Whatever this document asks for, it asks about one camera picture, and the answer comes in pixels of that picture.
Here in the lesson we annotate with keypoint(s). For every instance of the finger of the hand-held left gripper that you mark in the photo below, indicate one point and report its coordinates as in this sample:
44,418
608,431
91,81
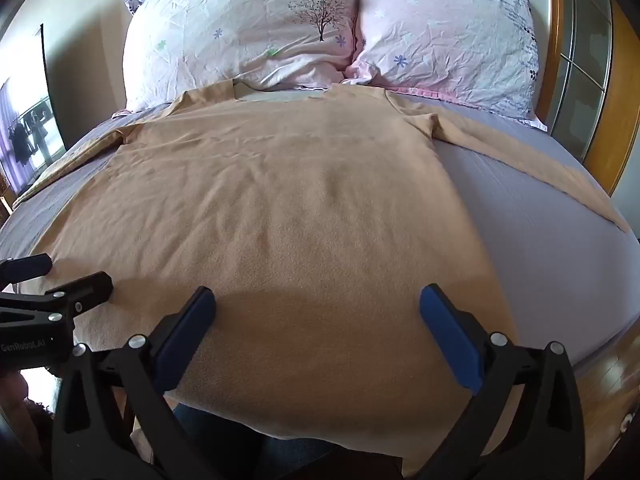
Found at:
25,266
75,292

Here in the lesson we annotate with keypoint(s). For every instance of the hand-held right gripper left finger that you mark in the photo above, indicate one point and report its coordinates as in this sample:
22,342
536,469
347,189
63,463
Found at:
182,332

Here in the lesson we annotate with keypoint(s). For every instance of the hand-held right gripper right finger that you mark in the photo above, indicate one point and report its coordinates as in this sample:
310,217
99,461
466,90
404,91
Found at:
452,332

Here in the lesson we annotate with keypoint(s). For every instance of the tan long-sleeved shirt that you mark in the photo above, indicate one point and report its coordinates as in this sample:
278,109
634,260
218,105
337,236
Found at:
280,240

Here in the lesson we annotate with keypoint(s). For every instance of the person's left hand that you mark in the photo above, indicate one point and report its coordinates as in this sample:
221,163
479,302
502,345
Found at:
15,405

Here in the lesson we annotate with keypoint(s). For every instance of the grey bed sheet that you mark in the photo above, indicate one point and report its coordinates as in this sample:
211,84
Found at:
525,240

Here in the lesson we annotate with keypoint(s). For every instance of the window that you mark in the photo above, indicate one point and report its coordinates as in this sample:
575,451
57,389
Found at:
30,130

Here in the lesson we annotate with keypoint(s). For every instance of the wooden glass-panel door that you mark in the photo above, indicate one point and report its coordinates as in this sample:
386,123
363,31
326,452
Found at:
582,60

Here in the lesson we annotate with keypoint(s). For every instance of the pink floral pillow with tree print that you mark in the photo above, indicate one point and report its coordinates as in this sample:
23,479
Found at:
240,30

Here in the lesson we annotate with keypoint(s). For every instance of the wooden headboard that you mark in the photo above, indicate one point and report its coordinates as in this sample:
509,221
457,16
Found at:
552,25

